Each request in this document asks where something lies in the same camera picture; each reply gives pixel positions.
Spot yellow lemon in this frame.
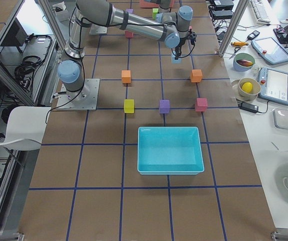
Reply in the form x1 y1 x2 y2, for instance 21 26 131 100
241 82 253 93

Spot white chair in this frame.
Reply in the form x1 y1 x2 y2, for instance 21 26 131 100
0 106 51 151

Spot cyan plastic tray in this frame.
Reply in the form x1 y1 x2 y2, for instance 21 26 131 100
137 127 205 175

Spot white keyboard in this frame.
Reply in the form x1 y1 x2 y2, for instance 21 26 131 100
249 0 271 24

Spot yellow foam block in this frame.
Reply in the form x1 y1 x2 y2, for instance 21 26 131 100
123 99 134 113

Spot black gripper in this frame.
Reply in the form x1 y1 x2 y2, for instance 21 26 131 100
171 31 189 60

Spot light blue foam block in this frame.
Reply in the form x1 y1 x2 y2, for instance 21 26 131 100
171 50 182 64

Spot teach pendant far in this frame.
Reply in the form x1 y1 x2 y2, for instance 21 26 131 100
251 37 288 65

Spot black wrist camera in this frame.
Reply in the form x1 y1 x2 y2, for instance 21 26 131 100
187 29 197 46

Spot black power adapter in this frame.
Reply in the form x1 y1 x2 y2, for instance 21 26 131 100
239 101 258 113

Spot yellow handled tool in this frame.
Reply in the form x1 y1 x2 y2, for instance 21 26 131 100
231 41 249 47

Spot teach pendant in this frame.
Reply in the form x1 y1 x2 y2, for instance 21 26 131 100
251 37 288 65
257 67 288 106

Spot aluminium frame post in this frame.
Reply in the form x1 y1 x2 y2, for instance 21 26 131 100
218 0 249 57

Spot green foam block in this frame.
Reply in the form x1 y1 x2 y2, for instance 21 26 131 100
152 8 159 20

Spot scissors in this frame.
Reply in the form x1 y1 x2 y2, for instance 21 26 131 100
229 46 241 59

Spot orange block far side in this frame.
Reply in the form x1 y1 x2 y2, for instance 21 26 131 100
190 69 203 83

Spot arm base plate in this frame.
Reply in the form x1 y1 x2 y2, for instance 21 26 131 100
56 78 100 111
89 24 108 35

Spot green bowl with fruit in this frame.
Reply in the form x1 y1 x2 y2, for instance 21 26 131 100
233 53 255 72

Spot purple foam block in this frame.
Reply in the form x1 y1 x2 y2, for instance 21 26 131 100
159 99 170 114

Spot purple block far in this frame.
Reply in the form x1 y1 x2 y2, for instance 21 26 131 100
125 9 133 14

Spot orange block near arm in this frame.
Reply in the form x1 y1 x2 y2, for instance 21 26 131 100
121 70 131 84

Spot pink block near tray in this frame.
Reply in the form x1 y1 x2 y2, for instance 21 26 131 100
195 98 208 112

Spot teach pendant near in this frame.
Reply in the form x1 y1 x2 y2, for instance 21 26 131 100
257 67 288 106

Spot pink plastic tray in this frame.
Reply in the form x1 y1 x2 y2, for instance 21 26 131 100
139 0 174 9

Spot pink block base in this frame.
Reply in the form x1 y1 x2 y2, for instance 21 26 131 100
124 31 134 39

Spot beige bowl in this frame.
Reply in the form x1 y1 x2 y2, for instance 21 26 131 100
237 78 261 101

